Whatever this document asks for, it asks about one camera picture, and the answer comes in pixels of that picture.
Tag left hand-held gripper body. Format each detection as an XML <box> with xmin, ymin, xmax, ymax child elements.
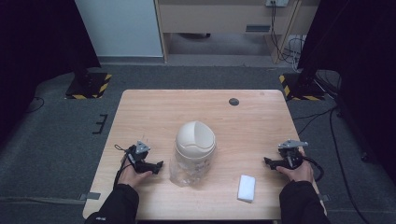
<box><xmin>125</xmin><ymin>140</ymin><xmax>151</xmax><ymax>173</ymax></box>

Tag thin black floor cable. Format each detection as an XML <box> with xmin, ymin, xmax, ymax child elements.
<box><xmin>24</xmin><ymin>96</ymin><xmax>46</xmax><ymax>115</ymax></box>

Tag black yellow striped stand base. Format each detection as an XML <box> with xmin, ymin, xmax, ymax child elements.
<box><xmin>278</xmin><ymin>72</ymin><xmax>327</xmax><ymax>102</ymax></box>
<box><xmin>64</xmin><ymin>69</ymin><xmax>113</xmax><ymax>100</ymax></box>

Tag white domed trash can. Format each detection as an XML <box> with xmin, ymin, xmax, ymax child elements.
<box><xmin>175</xmin><ymin>120</ymin><xmax>217</xmax><ymax>162</ymax></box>

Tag person's right hand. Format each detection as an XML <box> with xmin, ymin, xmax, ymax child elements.
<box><xmin>276</xmin><ymin>150</ymin><xmax>315</xmax><ymax>184</ymax></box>

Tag light wooden desk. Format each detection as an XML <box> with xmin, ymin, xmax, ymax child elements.
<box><xmin>154</xmin><ymin>0</ymin><xmax>313</xmax><ymax>65</ymax></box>

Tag hand-held gripper black cable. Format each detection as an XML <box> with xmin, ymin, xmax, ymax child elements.
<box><xmin>302</xmin><ymin>156</ymin><xmax>325</xmax><ymax>183</ymax></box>
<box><xmin>112</xmin><ymin>144</ymin><xmax>134</xmax><ymax>189</ymax></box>

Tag left hand-held gripper black cable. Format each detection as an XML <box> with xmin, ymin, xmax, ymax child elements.
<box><xmin>112</xmin><ymin>144</ymin><xmax>134</xmax><ymax>189</ymax></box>

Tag person's left hand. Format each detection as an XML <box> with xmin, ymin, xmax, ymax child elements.
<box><xmin>117</xmin><ymin>161</ymin><xmax>154</xmax><ymax>189</ymax></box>

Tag right hand-held gripper black cable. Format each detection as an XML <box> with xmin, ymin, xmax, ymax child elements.
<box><xmin>302</xmin><ymin>156</ymin><xmax>325</xmax><ymax>183</ymax></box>

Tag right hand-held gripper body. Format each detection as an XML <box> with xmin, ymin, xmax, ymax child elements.
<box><xmin>277</xmin><ymin>138</ymin><xmax>309</xmax><ymax>171</ymax></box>

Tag black curtain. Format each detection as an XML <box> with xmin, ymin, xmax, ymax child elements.
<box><xmin>0</xmin><ymin>0</ymin><xmax>102</xmax><ymax>144</ymax></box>
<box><xmin>297</xmin><ymin>0</ymin><xmax>396</xmax><ymax>185</ymax></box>

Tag white sponge block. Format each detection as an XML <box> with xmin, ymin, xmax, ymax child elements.
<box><xmin>236</xmin><ymin>174</ymin><xmax>257</xmax><ymax>203</ymax></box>

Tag grey power strip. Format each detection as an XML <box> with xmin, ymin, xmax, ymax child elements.
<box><xmin>264</xmin><ymin>0</ymin><xmax>290</xmax><ymax>8</ymax></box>

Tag white panel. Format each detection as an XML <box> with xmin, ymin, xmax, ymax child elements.
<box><xmin>74</xmin><ymin>0</ymin><xmax>164</xmax><ymax>58</ymax></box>

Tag black hanging cables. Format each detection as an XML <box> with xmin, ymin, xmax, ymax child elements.
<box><xmin>270</xmin><ymin>1</ymin><xmax>304</xmax><ymax>65</ymax></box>

